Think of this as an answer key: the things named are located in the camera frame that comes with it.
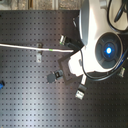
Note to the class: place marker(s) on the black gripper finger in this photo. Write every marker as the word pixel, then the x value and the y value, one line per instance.
pixel 81 88
pixel 73 44

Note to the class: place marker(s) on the white gripper body block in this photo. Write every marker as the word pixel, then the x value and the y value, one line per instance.
pixel 78 64

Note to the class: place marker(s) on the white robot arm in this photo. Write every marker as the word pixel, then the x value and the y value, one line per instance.
pixel 99 54

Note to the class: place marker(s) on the grey metal cable clip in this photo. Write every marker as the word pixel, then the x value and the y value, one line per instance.
pixel 39 53

